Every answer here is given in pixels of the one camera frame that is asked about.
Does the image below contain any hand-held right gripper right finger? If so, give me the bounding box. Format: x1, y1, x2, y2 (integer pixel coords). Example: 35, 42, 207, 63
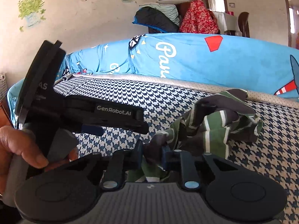
162, 145, 236, 190

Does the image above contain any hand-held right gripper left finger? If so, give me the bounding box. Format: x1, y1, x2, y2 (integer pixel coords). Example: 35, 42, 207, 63
79, 141, 144, 190

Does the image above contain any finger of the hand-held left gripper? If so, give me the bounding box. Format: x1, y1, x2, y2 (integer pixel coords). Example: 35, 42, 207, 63
63, 95, 149, 134
79, 124, 105, 137

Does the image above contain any green grey striped shirt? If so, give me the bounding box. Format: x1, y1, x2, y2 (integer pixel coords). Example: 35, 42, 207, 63
127, 89, 264, 183

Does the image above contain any person's left hand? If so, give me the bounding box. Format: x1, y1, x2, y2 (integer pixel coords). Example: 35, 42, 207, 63
0, 125, 78, 196

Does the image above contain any white plastic basket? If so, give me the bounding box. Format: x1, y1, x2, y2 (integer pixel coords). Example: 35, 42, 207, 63
0, 73, 8, 101

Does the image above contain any blue printed quilt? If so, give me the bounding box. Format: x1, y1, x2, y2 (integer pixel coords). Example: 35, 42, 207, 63
7, 33, 299, 127

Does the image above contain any houndstooth bed mat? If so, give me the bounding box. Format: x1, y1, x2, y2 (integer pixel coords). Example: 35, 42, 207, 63
53, 73, 299, 223

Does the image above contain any black pillow blue trim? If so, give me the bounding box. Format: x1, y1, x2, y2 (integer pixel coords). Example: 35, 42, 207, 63
132, 6, 180, 34

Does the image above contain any light green pillow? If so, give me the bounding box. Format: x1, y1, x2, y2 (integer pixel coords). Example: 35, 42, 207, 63
140, 3, 180, 26

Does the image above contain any white flat cushion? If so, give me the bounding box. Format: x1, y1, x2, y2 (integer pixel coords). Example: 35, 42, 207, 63
158, 0, 194, 5

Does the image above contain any white tablecloth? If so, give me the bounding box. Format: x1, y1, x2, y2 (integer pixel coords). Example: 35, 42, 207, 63
211, 11, 241, 34

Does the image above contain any dark wooden chair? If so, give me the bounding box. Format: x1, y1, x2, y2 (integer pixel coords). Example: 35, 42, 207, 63
238, 12, 250, 38

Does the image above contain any green plant wall sticker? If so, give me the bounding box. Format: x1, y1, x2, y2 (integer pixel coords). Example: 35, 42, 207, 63
18, 0, 46, 32

